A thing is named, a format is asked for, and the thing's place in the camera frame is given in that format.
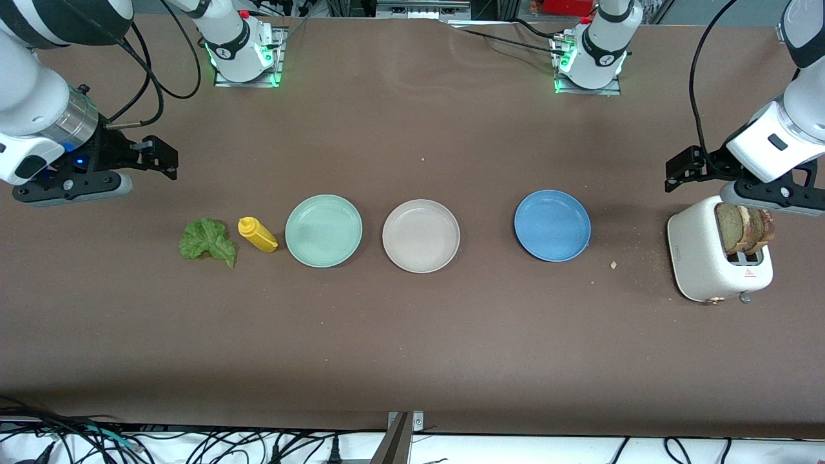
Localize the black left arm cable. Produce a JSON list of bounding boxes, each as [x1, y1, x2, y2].
[[688, 0, 739, 175]]

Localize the green lettuce leaf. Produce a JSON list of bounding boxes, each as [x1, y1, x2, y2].
[[179, 218, 238, 269]]

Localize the grey metal bracket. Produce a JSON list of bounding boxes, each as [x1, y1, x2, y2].
[[371, 411, 426, 464]]

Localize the mint green plate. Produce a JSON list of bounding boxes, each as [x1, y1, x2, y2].
[[285, 195, 364, 269]]

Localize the teal cable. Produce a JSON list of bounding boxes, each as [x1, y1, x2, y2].
[[81, 424, 141, 450]]

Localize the yellow mustard squeeze bottle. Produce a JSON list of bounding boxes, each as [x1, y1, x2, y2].
[[238, 217, 279, 254]]

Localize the white two-slot toaster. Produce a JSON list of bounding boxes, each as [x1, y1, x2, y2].
[[667, 195, 774, 305]]

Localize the red box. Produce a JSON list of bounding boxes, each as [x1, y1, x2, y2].
[[543, 0, 595, 17]]

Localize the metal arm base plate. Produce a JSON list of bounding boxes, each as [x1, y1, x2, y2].
[[553, 35, 623, 96], [214, 26, 286, 88]]

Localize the grey metal frame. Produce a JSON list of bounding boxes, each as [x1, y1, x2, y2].
[[376, 0, 472, 20]]

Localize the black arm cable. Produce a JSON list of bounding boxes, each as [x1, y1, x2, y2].
[[688, 0, 739, 175], [103, 0, 202, 130]]

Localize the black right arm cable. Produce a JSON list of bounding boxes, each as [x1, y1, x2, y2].
[[103, 0, 202, 130]]

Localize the black table cable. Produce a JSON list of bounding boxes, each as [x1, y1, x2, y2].
[[445, 18, 571, 60]]

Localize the brown bread slice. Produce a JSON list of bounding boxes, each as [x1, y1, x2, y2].
[[741, 205, 775, 249], [715, 202, 752, 254]]

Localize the beige plate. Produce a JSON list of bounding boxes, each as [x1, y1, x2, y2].
[[382, 199, 461, 275]]

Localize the blue plate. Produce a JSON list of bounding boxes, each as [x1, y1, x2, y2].
[[514, 189, 592, 262]]

